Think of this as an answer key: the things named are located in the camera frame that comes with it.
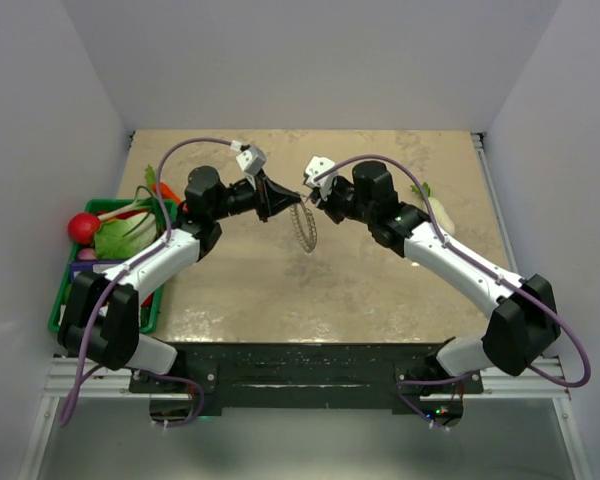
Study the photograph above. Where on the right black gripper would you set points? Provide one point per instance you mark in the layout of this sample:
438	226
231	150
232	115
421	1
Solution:
327	205

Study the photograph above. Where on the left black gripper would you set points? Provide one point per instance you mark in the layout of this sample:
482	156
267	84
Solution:
270	199

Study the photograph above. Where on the metal disc with keyrings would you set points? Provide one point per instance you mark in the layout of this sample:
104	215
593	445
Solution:
304	226

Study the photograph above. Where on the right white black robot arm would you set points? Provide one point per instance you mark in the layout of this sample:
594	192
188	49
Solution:
518	329

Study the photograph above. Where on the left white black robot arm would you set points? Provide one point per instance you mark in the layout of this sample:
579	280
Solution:
100	321

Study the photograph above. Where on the orange toy carrot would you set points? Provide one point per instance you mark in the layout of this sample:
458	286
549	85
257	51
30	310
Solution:
159	187

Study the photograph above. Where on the white toy vegetable green leaves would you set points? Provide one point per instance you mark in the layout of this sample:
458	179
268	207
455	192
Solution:
443	219

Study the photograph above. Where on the toy bok choy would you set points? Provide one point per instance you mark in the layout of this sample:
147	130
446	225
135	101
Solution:
133	228

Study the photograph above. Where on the red toy pepper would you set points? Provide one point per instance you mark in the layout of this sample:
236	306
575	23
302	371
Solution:
147	301

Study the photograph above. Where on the green plastic crate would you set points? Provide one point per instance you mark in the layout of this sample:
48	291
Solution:
103	208

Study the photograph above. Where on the red toy radish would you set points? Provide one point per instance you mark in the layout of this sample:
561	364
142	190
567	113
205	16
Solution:
83	227

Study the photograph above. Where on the pink toy onion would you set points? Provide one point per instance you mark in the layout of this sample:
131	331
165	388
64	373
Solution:
86	254

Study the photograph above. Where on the purple box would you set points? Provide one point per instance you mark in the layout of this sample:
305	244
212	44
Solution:
95	266

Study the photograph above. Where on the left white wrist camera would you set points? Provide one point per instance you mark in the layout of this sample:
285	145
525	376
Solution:
251	161

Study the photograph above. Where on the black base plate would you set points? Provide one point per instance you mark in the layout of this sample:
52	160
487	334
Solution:
208	378

